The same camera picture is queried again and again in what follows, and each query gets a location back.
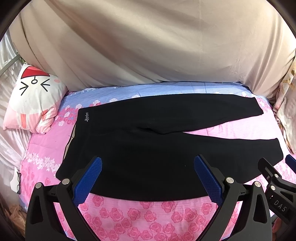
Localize person's hand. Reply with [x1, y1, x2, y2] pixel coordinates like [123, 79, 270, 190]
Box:
[272, 217, 282, 233]

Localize pink rose bed sheet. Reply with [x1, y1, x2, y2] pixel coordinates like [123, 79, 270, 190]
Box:
[19, 81, 296, 241]

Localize floral cream blanket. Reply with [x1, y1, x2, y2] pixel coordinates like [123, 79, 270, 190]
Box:
[273, 58, 296, 154]

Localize white satin curtain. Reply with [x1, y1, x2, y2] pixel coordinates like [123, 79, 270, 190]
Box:
[1, 31, 31, 194]

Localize white cat face pillow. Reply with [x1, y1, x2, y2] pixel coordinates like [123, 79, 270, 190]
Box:
[9, 64, 68, 134]

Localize black pants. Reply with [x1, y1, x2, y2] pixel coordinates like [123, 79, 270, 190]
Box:
[56, 94, 283, 201]

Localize beige curtain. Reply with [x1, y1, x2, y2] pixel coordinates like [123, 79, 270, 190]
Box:
[9, 1, 295, 98]

